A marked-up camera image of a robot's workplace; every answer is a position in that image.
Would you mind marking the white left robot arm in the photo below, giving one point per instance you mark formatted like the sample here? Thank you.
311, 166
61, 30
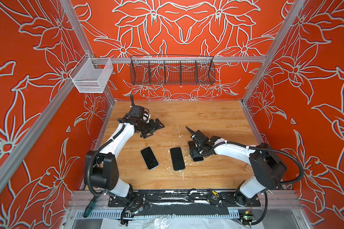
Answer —
101, 173

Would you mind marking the black phone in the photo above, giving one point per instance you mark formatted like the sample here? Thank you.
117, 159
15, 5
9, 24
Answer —
194, 152
149, 158
177, 159

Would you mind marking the green circuit board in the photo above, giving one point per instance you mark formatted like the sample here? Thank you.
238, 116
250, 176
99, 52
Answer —
245, 218

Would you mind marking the black wire basket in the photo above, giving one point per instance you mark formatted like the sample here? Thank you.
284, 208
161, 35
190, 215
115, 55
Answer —
179, 73

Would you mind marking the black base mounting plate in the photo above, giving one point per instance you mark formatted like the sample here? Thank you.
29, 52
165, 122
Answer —
221, 197

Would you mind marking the aluminium frame post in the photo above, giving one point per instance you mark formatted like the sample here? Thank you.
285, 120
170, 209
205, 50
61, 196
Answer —
73, 18
288, 21

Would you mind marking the green handled screwdriver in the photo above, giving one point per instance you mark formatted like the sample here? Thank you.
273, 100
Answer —
88, 210

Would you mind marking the aluminium left side rail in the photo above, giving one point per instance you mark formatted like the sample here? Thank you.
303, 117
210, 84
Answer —
16, 157

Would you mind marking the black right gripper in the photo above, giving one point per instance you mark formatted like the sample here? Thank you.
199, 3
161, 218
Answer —
204, 155

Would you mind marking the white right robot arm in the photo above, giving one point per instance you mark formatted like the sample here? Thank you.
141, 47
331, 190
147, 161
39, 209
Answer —
268, 168

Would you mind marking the white slotted cable duct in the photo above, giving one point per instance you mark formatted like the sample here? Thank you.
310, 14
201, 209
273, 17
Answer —
116, 214

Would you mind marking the aluminium horizontal back rail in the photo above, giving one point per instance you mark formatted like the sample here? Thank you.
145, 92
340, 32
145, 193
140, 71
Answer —
218, 59

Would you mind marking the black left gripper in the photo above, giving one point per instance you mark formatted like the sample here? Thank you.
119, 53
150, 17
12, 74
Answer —
152, 127

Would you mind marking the aluminium frame post right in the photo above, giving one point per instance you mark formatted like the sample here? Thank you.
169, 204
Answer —
288, 21

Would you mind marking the white wire basket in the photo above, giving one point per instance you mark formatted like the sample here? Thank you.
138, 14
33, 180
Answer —
90, 76

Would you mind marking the aluminium frame post left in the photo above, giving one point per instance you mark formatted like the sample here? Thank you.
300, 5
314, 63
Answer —
73, 18

